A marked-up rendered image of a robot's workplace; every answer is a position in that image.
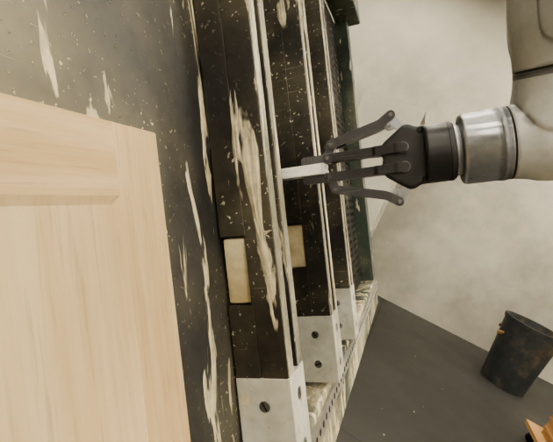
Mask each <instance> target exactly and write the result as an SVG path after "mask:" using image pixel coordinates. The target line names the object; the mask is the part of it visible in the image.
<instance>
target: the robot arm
mask: <svg viewBox="0 0 553 442"><path fill-rule="evenodd" d="M506 41H507V49H508V52H509V56H510V60H511V65H512V74H513V85H512V94H511V99H510V105H508V106H504V107H501V106H499V107H495V108H493V109H488V110H479V111H475V112H472V113H466V114H460V115H459V116H457V117H456V125H453V124H452V123H450V122H443V123H438V124H432V125H423V126H413V125H403V124H402V122H401V121H400V120H399V119H398V118H397V117H396V115H395V112H394V111H393V110H388V111H387V112H386V113H385V114H384V115H383V116H382V117H381V118H379V119H378V120H377V121H374V122H372V123H369V124H367V125H364V126H362V127H359V128H357V129H355V130H353V131H351V132H347V133H345V134H342V135H341V136H339V137H336V138H334V139H330V140H329V141H328V142H327V143H326V151H325V152H324V153H323V154H322V155H318V156H313V157H306V158H304V159H302V160H301V165H302V166H299V167H293V168H282V169H281V172H282V180H283V181H288V180H295V179H301V178H303V181H304V184H307V185H313V184H320V183H327V184H328V185H329V187H330V189H331V191H332V193H334V194H338V195H346V196H359V197H368V198H375V199H383V200H387V201H389V202H391V203H394V204H396V205H397V206H402V205H403V204H404V203H405V199H406V197H407V195H408V193H409V191H410V189H416V188H417V187H419V186H420V185H421V184H426V183H433V182H447V181H454V180H455V179H456V178H457V177H458V176H459V175H460V177H461V180H462V182H463V183H465V184H472V183H480V182H494V181H506V180H509V179H528V180H533V181H553V0H506ZM384 129H385V130H386V131H391V130H394V129H395V130H397V131H395V132H394V133H393V134H392V135H391V136H390V137H389V138H388V139H387V140H386V141H385V142H384V143H383V144H382V145H381V146H373V147H368V148H362V149H356V150H349V151H344V152H338V153H336V150H337V149H340V148H342V147H345V146H348V145H350V144H353V143H355V142H356V141H359V140H361V139H365V138H368V137H369V136H372V135H374V134H376V133H379V132H381V131H383V130H384ZM380 157H382V158H383V165H379V166H375V167H368V168H357V169H350V170H344V171H338V172H332V173H329V171H328V165H327V164H334V163H341V162H347V161H353V160H365V159H371V158H380ZM382 175H385V176H386V177H387V178H389V179H390V180H392V181H394V182H396V183H398V184H400V185H402V186H403V188H401V189H393V190H392V191H391V192H389V191H385V190H378V189H363V188H355V187H347V186H340V184H339V183H338V182H340V181H347V180H354V179H361V178H367V177H374V176H382Z"/></svg>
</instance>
